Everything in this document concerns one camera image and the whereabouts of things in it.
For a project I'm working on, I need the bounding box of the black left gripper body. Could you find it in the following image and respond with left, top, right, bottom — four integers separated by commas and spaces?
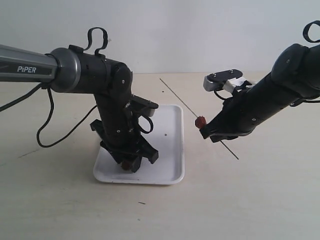
89, 99, 160, 166

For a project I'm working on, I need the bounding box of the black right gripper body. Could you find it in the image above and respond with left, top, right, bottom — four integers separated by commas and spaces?
212, 84, 265, 134

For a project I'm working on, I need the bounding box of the red berry bottom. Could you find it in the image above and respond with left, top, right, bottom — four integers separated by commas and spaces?
121, 160, 133, 171

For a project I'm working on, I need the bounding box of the red berry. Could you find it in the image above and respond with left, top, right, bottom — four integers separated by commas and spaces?
121, 160, 133, 171
194, 116, 207, 129

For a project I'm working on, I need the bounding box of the red berry top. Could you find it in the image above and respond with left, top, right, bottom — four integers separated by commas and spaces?
194, 116, 207, 129

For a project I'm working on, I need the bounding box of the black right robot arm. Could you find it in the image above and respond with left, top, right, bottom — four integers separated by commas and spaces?
195, 20, 320, 143

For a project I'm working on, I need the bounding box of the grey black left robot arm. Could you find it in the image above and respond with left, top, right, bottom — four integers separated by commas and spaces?
0, 45, 159, 172

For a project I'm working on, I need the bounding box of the white rectangular plastic tray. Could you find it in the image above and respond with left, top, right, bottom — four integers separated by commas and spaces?
93, 104, 185, 185

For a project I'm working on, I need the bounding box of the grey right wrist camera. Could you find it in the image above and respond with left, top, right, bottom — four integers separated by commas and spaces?
203, 69, 256, 93

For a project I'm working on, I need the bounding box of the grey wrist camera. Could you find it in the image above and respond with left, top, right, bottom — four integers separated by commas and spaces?
130, 95, 159, 118
203, 69, 256, 93

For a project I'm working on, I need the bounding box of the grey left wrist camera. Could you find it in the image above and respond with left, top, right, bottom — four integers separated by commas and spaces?
130, 95, 159, 118

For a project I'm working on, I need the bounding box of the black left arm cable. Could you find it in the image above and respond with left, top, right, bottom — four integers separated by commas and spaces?
0, 27, 154, 149

